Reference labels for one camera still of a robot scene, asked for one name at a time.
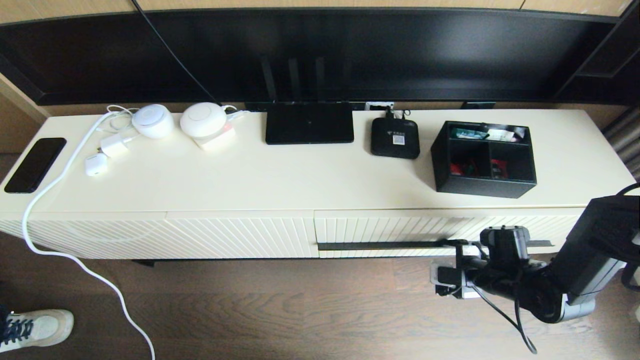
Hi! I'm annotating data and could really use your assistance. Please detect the white plug with cable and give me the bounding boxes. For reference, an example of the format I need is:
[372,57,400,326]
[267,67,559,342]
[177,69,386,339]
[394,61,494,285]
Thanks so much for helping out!
[222,104,249,123]

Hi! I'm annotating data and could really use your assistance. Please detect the thick white power cable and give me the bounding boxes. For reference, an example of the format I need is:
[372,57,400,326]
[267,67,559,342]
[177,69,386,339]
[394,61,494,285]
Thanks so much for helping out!
[21,110,157,360]

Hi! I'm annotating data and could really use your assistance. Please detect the black wall shelf unit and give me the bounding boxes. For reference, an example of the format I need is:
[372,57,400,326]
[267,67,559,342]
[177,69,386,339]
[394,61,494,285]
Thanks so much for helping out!
[552,0,640,105]

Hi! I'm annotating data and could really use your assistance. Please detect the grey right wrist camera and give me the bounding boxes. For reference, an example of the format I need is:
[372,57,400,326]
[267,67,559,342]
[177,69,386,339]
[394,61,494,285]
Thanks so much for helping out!
[431,262,463,300]

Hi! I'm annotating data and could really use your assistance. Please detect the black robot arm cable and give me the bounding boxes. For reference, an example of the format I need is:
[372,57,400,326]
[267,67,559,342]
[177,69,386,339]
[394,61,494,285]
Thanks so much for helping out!
[470,284,539,355]

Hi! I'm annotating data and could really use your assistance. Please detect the white flat charger adapter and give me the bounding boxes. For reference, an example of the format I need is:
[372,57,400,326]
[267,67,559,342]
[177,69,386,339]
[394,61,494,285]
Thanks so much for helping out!
[99,133,138,158]

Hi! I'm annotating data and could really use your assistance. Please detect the black router with antennas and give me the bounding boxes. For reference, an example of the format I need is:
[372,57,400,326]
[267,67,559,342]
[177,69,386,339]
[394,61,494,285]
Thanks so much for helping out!
[260,56,355,146]

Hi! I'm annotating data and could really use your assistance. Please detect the thin black hanging cable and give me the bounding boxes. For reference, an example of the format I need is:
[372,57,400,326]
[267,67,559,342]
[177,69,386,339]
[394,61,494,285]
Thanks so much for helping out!
[131,0,221,105]

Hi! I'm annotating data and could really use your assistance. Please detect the large black television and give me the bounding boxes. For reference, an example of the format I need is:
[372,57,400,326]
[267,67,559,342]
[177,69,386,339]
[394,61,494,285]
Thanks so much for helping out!
[0,8,640,106]

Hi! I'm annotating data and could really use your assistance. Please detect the cream ribbed cabinet door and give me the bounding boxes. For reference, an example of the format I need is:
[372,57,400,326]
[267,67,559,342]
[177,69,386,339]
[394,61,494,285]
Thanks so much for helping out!
[166,210,320,260]

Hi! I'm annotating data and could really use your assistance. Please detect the green packet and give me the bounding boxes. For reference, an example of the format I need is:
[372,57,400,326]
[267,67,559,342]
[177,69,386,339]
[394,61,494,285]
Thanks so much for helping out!
[451,127,490,141]

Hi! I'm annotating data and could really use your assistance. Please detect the cream tv cabinet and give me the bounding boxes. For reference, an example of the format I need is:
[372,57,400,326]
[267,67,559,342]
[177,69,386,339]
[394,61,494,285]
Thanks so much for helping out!
[0,108,640,262]

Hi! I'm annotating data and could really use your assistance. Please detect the thin white charger cable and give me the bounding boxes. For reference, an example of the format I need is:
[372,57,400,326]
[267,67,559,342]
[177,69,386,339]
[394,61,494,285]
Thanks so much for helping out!
[97,104,142,145]

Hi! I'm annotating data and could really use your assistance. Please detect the white sneaker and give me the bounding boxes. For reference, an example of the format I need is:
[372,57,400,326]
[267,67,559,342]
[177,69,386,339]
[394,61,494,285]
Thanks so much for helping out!
[0,309,75,349]

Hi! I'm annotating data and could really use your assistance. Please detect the black smartphone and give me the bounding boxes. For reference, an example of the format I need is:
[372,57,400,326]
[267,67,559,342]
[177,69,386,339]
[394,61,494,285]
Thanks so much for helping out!
[3,137,67,194]

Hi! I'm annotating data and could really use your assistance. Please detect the small white cube charger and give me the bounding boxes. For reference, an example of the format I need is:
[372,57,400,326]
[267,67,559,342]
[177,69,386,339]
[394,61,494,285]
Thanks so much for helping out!
[84,152,109,177]

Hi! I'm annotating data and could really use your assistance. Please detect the white round dome device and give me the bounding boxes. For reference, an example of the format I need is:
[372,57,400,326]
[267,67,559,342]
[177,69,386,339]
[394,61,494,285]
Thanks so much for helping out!
[131,104,175,140]
[179,102,228,139]

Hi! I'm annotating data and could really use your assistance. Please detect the black set-top box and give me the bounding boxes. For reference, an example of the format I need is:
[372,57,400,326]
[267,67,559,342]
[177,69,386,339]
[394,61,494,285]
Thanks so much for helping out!
[371,117,421,160]

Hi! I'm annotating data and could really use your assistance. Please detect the cream ribbed drawer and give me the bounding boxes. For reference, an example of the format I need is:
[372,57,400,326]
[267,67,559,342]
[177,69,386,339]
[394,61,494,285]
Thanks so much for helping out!
[314,207,588,259]

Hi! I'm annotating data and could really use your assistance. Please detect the grey curtain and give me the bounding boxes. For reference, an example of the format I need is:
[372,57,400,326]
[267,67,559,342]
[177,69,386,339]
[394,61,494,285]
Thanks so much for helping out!
[602,105,640,183]

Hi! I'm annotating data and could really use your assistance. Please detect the white packet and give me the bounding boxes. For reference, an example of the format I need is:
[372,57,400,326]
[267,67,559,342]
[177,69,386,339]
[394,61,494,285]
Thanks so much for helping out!
[486,128,517,143]

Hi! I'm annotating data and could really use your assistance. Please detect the black compartment organizer box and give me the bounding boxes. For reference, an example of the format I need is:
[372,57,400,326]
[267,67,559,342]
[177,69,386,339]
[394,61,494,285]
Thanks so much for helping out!
[430,120,538,199]

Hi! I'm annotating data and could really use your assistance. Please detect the white pink power strip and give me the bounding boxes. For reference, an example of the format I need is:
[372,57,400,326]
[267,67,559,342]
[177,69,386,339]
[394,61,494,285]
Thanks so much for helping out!
[192,124,237,152]

